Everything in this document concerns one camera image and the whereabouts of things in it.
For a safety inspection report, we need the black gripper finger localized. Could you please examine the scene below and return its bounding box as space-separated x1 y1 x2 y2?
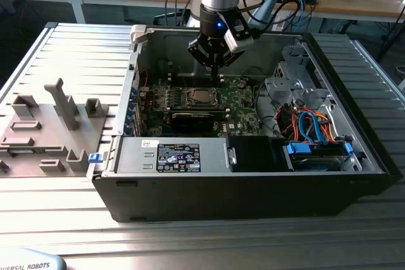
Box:
215 48 242 85
187 37 216 85

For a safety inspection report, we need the metal locking lever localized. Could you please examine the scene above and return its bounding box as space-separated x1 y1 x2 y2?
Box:
177 65 192 93

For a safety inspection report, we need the metal socket cover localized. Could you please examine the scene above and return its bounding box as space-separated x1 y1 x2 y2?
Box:
187 87 221 107

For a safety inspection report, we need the silver topped CPU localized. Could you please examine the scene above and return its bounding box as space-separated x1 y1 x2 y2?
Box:
192 89 212 104

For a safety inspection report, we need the CPU socket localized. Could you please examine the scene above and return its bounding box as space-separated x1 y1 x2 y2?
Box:
185 85 222 109

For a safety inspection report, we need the green motherboard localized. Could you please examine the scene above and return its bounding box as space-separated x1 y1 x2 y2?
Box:
139 73 266 138

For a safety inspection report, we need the metal drive cage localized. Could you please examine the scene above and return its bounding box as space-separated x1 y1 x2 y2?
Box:
263 43 339 116

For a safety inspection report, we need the black graphics card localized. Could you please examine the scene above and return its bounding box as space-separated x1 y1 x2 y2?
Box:
170 112 231 132

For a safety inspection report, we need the black plastic shroud box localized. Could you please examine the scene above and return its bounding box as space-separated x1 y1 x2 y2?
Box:
227 135 286 173

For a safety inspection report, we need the hard disk in blue carrier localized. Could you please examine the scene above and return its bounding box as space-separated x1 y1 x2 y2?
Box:
282 141 357 172

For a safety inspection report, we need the grey power supply unit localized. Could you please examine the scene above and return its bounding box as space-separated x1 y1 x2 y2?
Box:
113 136 237 175

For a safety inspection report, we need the black PC case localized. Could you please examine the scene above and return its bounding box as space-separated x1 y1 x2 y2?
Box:
85 24 402 224

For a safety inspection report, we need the grey parts rack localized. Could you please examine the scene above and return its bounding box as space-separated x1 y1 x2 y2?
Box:
0 77 112 178

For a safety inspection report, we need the pale blue teach pendant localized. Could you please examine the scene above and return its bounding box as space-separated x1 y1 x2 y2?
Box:
0 247 68 270

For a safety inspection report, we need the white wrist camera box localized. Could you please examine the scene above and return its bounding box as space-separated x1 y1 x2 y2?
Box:
217 10 255 54

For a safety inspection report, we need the thin black fan wire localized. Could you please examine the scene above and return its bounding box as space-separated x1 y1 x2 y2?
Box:
240 65 270 78

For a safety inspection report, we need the black camera cable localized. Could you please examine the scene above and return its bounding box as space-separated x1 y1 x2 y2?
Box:
251 0 301 35

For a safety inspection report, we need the blue data wire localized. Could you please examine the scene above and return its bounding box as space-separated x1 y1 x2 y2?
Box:
311 114 328 146
298 111 317 144

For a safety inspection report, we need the orange wire bundle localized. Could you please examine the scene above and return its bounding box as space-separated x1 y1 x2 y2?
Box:
278 107 338 142

